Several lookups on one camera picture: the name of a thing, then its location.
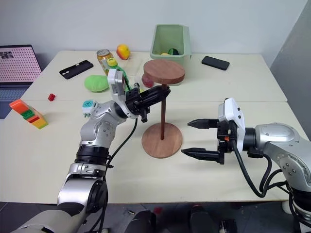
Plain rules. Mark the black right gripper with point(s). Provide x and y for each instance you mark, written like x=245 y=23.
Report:
x=224 y=143

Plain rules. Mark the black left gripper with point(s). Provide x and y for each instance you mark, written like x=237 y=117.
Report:
x=133 y=102

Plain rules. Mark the wooden pole with round top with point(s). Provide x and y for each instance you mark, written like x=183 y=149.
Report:
x=162 y=71

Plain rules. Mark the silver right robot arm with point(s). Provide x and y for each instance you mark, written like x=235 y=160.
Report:
x=277 y=136

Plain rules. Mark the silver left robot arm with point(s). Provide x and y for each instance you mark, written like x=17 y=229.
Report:
x=97 y=131

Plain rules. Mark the red round fruit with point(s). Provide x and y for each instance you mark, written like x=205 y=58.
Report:
x=147 y=81

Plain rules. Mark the round wooden base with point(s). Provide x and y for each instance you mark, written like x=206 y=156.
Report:
x=155 y=145

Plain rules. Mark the green and black round item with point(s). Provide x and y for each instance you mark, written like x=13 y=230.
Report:
x=174 y=51

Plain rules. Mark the green round plush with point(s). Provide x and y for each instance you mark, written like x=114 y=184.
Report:
x=96 y=83

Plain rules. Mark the yellow item in bin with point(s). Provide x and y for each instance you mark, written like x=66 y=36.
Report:
x=165 y=54

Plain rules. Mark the green bottle with yellow cap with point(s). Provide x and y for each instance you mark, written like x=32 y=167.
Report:
x=119 y=70

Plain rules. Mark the yellow red apple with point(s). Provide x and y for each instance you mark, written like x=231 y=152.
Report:
x=123 y=51

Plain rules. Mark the yellow drink can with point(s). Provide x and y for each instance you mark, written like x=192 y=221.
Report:
x=104 y=59

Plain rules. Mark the pale green plastic bin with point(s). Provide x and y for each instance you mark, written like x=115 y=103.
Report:
x=185 y=41

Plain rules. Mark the teal white cube socket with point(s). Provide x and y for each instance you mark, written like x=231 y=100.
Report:
x=88 y=108

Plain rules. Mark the black smartphone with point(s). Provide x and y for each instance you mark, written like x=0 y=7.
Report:
x=215 y=63

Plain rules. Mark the dark rounded shape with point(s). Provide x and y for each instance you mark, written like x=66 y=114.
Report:
x=142 y=222
x=202 y=219

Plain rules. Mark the small red floor object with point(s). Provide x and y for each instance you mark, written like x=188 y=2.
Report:
x=158 y=210

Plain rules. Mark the small red block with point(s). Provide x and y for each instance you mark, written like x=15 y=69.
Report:
x=51 y=97

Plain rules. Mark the colourful block stack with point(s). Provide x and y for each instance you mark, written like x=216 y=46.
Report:
x=29 y=114

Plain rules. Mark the open laptop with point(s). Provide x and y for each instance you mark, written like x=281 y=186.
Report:
x=17 y=63

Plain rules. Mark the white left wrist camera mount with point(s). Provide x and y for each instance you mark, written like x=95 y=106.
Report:
x=116 y=87

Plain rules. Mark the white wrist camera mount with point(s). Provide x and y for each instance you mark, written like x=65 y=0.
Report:
x=116 y=87
x=233 y=111

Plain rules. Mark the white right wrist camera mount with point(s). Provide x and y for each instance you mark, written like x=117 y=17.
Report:
x=233 y=111

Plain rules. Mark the black phone with camera holes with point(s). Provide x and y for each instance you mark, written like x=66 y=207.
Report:
x=76 y=69

